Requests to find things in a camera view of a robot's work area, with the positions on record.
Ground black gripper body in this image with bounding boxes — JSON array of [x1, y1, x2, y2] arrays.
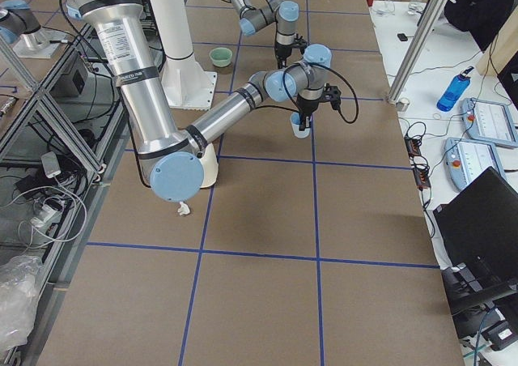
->
[[296, 83, 342, 116], [274, 34, 308, 61]]

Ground light blue cup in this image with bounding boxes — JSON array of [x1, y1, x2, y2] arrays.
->
[[290, 113, 311, 138]]

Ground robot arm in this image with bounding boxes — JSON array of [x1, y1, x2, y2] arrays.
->
[[227, 0, 308, 69], [66, 0, 332, 202]]

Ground green bowl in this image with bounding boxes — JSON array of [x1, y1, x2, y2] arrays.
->
[[210, 47, 233, 68]]

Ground blue water bottle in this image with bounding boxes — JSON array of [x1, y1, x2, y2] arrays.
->
[[436, 66, 474, 112]]

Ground teach pendant near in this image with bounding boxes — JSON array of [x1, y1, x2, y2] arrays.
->
[[444, 138, 506, 190]]

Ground teach pendant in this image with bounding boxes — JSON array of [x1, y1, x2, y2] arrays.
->
[[461, 98, 517, 148], [444, 138, 506, 190]]

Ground white power plug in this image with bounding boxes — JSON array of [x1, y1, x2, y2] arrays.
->
[[177, 202, 191, 216]]

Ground teach pendant far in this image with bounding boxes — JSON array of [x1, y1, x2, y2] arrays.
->
[[461, 98, 517, 148]]

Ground person in black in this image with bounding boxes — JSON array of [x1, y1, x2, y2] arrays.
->
[[444, 0, 514, 51]]

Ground black laptop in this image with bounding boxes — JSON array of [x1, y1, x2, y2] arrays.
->
[[431, 165, 518, 317]]

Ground plastic bag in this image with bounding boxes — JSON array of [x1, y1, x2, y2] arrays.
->
[[1, 255, 42, 352]]

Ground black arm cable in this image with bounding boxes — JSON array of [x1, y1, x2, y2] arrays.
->
[[282, 61, 360, 125]]

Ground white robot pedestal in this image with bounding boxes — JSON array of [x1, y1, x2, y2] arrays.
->
[[150, 0, 217, 110]]

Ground aluminium frame post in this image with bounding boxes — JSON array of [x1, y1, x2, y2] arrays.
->
[[387, 0, 447, 105]]

